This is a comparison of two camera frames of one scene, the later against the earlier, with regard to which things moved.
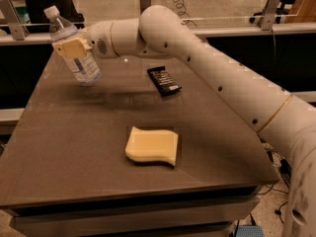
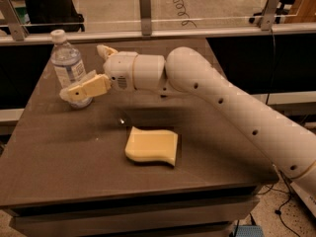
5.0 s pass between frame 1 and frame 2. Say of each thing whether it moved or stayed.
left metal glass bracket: stayed
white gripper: moved
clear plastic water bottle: moved
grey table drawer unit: stayed
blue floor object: stayed
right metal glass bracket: stayed
